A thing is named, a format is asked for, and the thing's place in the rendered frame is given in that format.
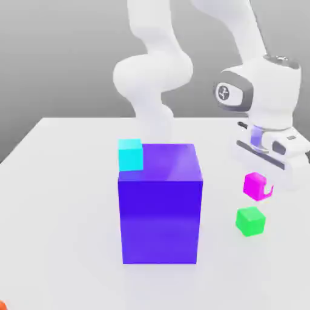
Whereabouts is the large blue box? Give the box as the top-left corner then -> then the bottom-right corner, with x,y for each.
117,143 -> 203,265

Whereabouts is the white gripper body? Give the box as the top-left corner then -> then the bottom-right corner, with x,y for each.
231,139 -> 310,193

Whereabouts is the small magenta cube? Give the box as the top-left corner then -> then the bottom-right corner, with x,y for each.
242,171 -> 275,202

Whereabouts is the small cyan cube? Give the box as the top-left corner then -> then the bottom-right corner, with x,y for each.
117,138 -> 144,172

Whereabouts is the small green cube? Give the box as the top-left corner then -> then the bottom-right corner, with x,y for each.
235,206 -> 267,238

